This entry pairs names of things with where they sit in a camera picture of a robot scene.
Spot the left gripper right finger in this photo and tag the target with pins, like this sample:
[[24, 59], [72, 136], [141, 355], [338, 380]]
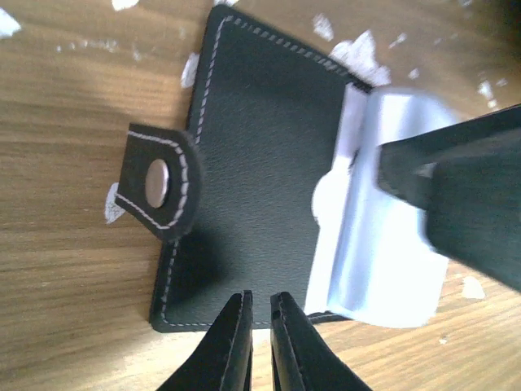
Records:
[[301, 359]]

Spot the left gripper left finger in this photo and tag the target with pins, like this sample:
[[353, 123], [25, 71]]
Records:
[[223, 358]]

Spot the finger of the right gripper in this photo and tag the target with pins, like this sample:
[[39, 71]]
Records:
[[466, 177]]

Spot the black leather card holder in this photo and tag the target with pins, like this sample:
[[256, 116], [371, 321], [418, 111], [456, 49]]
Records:
[[273, 188]]

